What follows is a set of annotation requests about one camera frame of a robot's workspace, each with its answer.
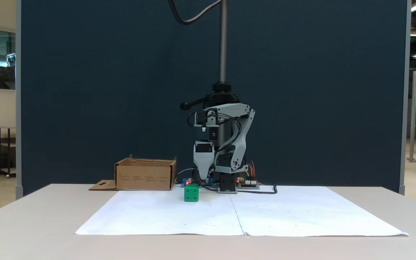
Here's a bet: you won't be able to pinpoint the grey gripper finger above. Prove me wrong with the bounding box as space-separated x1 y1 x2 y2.
194 153 215 181

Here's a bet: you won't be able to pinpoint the green die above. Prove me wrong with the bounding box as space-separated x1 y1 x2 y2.
184 184 199 202

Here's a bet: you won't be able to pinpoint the circuit board with blue capacitors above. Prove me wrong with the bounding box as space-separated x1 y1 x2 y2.
181 177 218 188

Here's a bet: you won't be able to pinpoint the circuit board with white connectors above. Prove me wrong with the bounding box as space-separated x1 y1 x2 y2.
238 179 260 190

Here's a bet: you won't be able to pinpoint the brown cardboard box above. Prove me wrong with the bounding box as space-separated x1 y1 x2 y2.
89 155 177 191

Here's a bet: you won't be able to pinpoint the white paper sheet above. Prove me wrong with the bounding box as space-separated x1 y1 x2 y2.
230 186 409 238
75 190 244 236

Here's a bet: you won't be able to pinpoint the black tripod with metal pole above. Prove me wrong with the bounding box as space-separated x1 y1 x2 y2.
180 0 243 185

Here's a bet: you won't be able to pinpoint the dark blue partition panel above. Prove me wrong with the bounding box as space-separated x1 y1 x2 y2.
16 0 412 197

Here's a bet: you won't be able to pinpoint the white framed window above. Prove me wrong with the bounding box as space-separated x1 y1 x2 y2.
0 26 16 94

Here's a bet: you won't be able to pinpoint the coloured jumper wires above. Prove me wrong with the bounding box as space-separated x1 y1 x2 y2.
246 162 258 182

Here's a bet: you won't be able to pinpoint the black cable on table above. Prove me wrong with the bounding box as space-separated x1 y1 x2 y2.
238 183 278 195

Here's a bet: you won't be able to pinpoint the grey hanging cable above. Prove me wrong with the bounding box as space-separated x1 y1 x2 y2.
168 0 223 26

